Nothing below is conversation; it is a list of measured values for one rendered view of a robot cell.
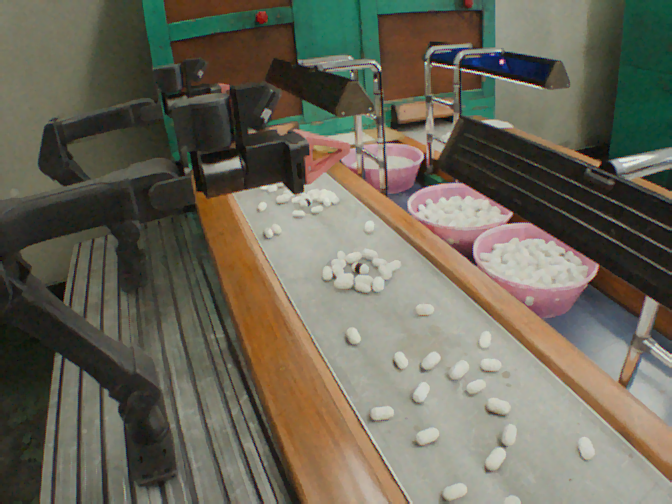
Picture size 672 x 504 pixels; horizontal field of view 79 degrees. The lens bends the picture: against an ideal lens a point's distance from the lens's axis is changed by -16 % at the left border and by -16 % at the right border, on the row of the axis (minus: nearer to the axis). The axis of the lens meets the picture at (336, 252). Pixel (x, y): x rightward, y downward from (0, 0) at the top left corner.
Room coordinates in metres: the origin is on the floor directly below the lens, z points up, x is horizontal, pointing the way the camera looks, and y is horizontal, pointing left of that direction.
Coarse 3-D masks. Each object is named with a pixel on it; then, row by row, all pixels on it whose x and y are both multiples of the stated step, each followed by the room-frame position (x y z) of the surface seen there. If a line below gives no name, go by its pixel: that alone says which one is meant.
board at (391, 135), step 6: (366, 132) 1.74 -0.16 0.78; (372, 132) 1.73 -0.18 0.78; (390, 132) 1.71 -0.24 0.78; (396, 132) 1.71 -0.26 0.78; (390, 138) 1.64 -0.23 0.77; (396, 138) 1.65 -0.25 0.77; (402, 138) 1.66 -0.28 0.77; (354, 144) 1.60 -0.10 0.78; (366, 144) 1.61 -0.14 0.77; (318, 150) 1.57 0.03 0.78; (324, 150) 1.56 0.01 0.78; (330, 150) 1.57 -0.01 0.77; (336, 150) 1.57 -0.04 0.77
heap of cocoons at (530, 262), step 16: (512, 240) 0.89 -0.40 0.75; (528, 240) 0.88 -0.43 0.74; (480, 256) 0.84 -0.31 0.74; (496, 256) 0.84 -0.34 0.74; (512, 256) 0.83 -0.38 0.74; (528, 256) 0.82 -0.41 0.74; (544, 256) 0.84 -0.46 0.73; (560, 256) 0.83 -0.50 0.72; (576, 256) 0.80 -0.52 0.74; (496, 272) 0.78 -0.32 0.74; (512, 272) 0.77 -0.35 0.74; (528, 272) 0.76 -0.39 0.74; (544, 272) 0.76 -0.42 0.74; (560, 272) 0.75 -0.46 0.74; (576, 272) 0.74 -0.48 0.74; (528, 304) 0.68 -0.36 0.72
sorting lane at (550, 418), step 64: (256, 192) 1.33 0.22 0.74; (320, 256) 0.91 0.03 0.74; (384, 256) 0.88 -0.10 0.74; (320, 320) 0.68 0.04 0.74; (384, 320) 0.66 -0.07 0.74; (448, 320) 0.64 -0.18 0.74; (384, 384) 0.51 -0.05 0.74; (448, 384) 0.49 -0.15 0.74; (512, 384) 0.47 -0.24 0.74; (384, 448) 0.39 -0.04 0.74; (448, 448) 0.37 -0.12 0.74; (512, 448) 0.36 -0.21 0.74; (576, 448) 0.34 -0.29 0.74
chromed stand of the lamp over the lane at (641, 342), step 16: (608, 160) 0.37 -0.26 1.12; (624, 160) 0.37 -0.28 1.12; (640, 160) 0.38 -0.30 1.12; (656, 160) 0.38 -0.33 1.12; (592, 176) 0.37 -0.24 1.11; (624, 176) 0.36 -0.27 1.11; (640, 176) 0.38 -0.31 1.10; (656, 304) 0.41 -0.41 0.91; (640, 320) 0.42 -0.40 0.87; (640, 336) 0.41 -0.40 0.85; (640, 352) 0.41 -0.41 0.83; (656, 352) 0.39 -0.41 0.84; (624, 368) 0.42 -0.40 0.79; (624, 384) 0.41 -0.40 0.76
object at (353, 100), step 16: (272, 64) 1.49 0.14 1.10; (288, 64) 1.34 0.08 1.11; (272, 80) 1.41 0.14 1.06; (288, 80) 1.27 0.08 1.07; (304, 80) 1.16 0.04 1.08; (320, 80) 1.07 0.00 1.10; (336, 80) 0.99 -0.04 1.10; (352, 80) 0.93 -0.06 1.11; (304, 96) 1.12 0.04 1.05; (320, 96) 1.02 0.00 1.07; (336, 96) 0.95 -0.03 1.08; (352, 96) 0.93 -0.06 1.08; (368, 96) 0.94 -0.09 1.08; (336, 112) 0.92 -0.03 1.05; (352, 112) 0.93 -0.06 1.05; (368, 112) 0.94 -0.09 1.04
